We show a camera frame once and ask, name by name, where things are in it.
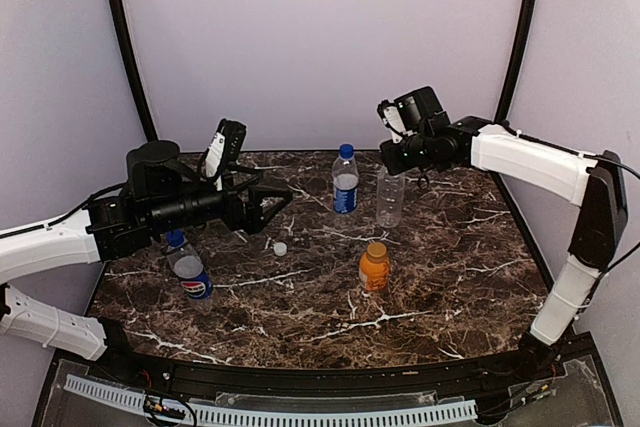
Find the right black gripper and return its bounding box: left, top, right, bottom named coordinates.
left=381, top=132, right=435, bottom=174

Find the clear plastic bottle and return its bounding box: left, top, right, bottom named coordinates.
left=376, top=166, right=405, bottom=228

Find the white bottle cap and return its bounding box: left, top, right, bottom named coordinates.
left=273, top=242, right=288, bottom=256

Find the blue label water bottle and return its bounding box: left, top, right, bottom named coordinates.
left=332, top=144, right=359, bottom=215

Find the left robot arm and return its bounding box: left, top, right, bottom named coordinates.
left=1, top=140, right=293, bottom=383

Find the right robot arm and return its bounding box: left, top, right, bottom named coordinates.
left=377, top=87, right=628, bottom=381

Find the orange juice bottle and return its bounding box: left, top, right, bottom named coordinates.
left=359, top=242, right=391, bottom=292

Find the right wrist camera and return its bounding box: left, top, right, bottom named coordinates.
left=377, top=100, right=406, bottom=143

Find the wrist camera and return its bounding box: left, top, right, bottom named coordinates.
left=377, top=100, right=406, bottom=143
left=198, top=118, right=247, bottom=180

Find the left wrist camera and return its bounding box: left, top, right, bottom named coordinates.
left=198, top=118, right=247, bottom=180

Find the white slotted cable duct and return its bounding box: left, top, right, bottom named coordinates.
left=64, top=374, right=477, bottom=426

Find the right black frame post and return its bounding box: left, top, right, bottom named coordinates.
left=494, top=0, right=536, bottom=123

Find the black frame post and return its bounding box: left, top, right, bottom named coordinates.
left=494, top=0, right=536, bottom=123
left=108, top=0, right=159, bottom=141

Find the black front rail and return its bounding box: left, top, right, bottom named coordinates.
left=92, top=351, right=554, bottom=399

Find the left black frame post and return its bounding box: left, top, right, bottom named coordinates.
left=108, top=0, right=159, bottom=141

